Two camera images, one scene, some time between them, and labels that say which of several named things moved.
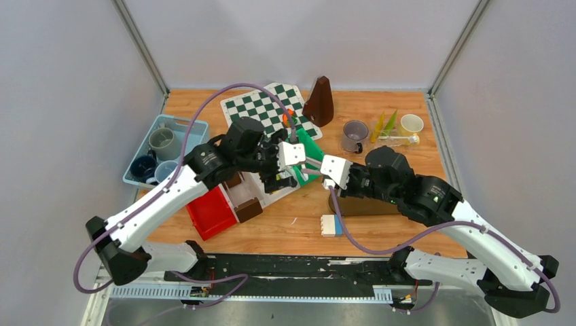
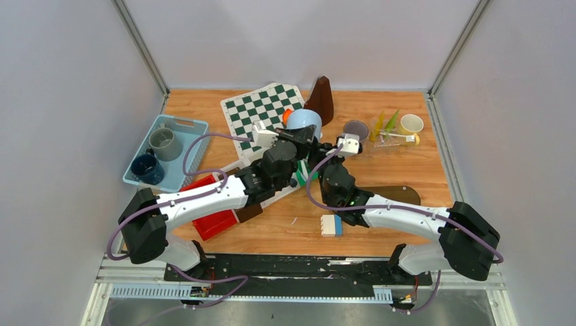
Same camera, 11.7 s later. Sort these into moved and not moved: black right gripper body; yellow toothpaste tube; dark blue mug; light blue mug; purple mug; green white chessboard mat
Moved: black right gripper body; light blue mug
Not moved: purple mug; yellow toothpaste tube; green white chessboard mat; dark blue mug
